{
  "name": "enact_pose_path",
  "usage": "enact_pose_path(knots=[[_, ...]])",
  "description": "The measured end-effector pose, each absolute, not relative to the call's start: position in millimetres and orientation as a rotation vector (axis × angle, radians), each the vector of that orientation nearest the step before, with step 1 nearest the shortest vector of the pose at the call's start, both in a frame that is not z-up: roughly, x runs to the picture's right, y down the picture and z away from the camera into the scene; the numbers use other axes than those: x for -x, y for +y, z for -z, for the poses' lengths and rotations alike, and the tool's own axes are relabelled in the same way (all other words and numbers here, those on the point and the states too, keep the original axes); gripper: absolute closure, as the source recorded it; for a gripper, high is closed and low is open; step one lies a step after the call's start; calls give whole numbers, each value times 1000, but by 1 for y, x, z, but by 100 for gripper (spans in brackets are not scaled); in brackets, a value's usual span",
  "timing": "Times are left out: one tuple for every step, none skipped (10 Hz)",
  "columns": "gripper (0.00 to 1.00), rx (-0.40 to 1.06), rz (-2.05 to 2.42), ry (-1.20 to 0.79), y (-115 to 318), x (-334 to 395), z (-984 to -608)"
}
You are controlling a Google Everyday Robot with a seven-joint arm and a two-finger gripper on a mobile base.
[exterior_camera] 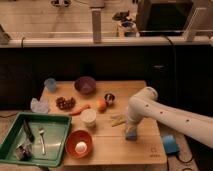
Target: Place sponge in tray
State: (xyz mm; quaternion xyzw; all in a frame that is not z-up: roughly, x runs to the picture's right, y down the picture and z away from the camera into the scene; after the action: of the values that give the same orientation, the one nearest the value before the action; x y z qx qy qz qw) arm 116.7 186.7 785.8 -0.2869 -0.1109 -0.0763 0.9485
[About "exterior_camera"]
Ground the green plastic tray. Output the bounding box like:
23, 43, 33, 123
0, 112, 71, 167

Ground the wooden board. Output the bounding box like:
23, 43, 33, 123
41, 81, 167, 166

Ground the small metal cup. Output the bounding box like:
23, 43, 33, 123
104, 93, 115, 106

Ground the white egg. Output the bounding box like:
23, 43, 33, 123
75, 142, 87, 154

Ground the white paper cup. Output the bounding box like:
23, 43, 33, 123
80, 109, 96, 128

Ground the blue foot pedal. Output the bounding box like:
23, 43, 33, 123
162, 135, 179, 155

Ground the orange bowl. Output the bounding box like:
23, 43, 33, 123
65, 130, 93, 159

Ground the blue sponge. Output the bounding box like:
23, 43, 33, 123
125, 130, 137, 141

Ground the black monitor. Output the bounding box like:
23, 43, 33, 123
136, 0, 193, 36

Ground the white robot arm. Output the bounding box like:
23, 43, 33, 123
126, 87, 213, 149

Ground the orange carrot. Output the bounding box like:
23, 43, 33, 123
69, 104, 91, 116

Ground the dark grape bunch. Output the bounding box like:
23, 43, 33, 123
56, 97, 76, 110

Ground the purple bowl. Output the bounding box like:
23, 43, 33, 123
74, 76, 96, 94

